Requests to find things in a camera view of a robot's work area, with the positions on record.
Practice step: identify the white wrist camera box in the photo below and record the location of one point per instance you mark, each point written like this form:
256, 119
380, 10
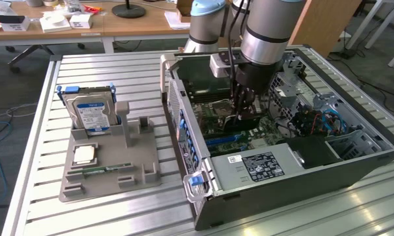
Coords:
220, 67

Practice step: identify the gray parts rack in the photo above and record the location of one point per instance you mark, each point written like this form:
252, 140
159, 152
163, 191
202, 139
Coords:
140, 152

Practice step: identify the brown cardboard box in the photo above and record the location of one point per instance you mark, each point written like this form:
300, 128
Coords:
183, 9

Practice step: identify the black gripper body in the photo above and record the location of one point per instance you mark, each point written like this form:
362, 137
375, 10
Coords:
255, 76

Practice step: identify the hard disk with blue caddy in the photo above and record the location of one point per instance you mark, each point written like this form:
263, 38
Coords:
91, 115

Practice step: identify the wooden cabinet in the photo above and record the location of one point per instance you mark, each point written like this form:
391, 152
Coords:
331, 24

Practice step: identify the green motherboard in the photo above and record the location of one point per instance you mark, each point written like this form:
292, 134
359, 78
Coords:
264, 130

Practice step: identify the CPU socket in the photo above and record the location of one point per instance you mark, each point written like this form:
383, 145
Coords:
220, 108

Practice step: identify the red package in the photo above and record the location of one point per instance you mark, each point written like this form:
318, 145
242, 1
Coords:
93, 9

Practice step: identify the wooden desk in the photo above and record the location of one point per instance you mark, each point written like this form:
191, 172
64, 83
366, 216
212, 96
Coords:
133, 27

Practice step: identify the open black PC case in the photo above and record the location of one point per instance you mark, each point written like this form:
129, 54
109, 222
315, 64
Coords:
282, 196

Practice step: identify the silver CPU chip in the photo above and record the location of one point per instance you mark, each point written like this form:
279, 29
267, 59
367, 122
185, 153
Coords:
84, 155

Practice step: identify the black graphics card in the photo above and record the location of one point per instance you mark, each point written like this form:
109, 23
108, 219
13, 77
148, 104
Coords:
246, 126

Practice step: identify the green RAM stick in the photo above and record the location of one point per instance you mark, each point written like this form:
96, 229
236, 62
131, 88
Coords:
101, 169

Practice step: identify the black round lamp base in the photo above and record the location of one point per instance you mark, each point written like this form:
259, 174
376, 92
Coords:
128, 11

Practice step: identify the black and white box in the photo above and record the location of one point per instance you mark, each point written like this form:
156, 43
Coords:
15, 24

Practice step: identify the blue expansion slot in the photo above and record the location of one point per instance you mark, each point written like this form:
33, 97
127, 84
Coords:
223, 139

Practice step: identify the silver chipset heatsink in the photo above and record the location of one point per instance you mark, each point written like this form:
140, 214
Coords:
260, 143

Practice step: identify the gray power supply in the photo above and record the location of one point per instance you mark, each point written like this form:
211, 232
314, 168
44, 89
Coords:
223, 172

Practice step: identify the white table frame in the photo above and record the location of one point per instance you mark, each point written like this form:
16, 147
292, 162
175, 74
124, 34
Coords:
364, 24

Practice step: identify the white box with tape roll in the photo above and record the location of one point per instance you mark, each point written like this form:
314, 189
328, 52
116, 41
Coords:
53, 23

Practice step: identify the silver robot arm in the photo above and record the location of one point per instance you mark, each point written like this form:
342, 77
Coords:
268, 29

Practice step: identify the small white box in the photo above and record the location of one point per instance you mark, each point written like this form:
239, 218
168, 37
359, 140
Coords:
81, 22

